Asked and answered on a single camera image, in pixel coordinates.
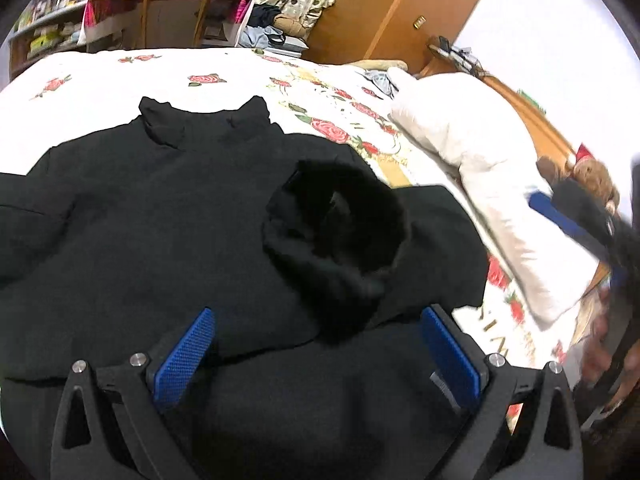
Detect grey blue cloth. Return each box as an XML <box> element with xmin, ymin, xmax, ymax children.
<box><xmin>362</xmin><ymin>69</ymin><xmax>398</xmax><ymax>98</ymax></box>

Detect pile of dark clothes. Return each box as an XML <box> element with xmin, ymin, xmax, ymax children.
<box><xmin>240</xmin><ymin>2</ymin><xmax>308</xmax><ymax>56</ymax></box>

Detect beige cloth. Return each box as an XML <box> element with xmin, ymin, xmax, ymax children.
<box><xmin>350</xmin><ymin>59</ymin><xmax>408</xmax><ymax>72</ymax></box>

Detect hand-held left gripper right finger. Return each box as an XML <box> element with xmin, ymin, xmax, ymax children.
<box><xmin>420</xmin><ymin>304</ymin><xmax>585</xmax><ymax>480</ymax></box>

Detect bed with rose blanket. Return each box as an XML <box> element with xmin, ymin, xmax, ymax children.
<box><xmin>0</xmin><ymin>47</ymin><xmax>611</xmax><ymax>436</ymax></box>

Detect person's right hand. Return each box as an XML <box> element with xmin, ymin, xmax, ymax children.
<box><xmin>580</xmin><ymin>285</ymin><xmax>621</xmax><ymax>388</ymax></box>

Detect row of bottles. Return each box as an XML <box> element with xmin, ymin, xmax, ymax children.
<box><xmin>17</xmin><ymin>0</ymin><xmax>83</xmax><ymax>31</ymax></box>

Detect black and silver gadget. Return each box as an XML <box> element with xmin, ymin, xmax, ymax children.
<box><xmin>427</xmin><ymin>35</ymin><xmax>483</xmax><ymax>78</ymax></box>

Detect white quilted duvet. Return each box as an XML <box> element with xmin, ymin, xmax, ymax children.
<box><xmin>387</xmin><ymin>67</ymin><xmax>606</xmax><ymax>331</ymax></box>

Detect wooden headboard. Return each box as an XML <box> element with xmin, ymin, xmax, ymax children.
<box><xmin>417</xmin><ymin>50</ymin><xmax>581</xmax><ymax>161</ymax></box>

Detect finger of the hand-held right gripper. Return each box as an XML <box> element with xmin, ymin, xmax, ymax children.
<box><xmin>552</xmin><ymin>177</ymin><xmax>618</xmax><ymax>246</ymax></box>
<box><xmin>527</xmin><ymin>187</ymin><xmax>630</xmax><ymax>288</ymax></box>

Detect cluttered wooden shelf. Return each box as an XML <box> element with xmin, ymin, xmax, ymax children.
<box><xmin>7</xmin><ymin>2</ymin><xmax>91</xmax><ymax>81</ymax></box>

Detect brown plush toy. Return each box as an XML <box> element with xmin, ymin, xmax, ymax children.
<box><xmin>272</xmin><ymin>12</ymin><xmax>311</xmax><ymax>41</ymax></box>

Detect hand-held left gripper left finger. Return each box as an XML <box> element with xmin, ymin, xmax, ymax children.
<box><xmin>50</xmin><ymin>307</ymin><xmax>217</xmax><ymax>480</ymax></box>

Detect brown teddy bear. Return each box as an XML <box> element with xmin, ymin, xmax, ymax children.
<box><xmin>537</xmin><ymin>145</ymin><xmax>621</xmax><ymax>216</ymax></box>

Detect wooden wardrobe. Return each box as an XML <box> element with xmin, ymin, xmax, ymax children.
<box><xmin>300</xmin><ymin>0</ymin><xmax>503</xmax><ymax>68</ymax></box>

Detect black hooded coat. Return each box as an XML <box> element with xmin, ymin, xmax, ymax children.
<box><xmin>0</xmin><ymin>95</ymin><xmax>491</xmax><ymax>480</ymax></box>

